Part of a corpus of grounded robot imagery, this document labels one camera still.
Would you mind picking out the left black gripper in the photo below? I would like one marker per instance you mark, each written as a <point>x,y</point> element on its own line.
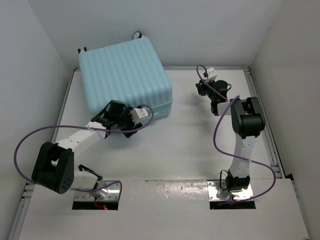
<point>127,112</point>

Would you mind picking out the light blue suitcase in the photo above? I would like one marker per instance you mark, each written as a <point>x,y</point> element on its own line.
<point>130,72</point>

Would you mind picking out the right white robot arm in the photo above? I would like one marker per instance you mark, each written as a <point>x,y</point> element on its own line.
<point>247,121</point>

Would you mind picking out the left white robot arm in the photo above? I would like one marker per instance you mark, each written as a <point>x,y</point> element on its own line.
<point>56,168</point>

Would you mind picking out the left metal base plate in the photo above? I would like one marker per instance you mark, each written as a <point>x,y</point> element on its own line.
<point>109,193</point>

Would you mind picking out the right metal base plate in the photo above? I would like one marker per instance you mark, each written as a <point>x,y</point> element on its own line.
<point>217,192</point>

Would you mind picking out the metal base plate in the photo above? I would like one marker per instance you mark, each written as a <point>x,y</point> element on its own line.
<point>109,193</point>
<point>217,192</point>

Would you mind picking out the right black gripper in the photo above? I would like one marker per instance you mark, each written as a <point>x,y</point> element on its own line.
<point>202,87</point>

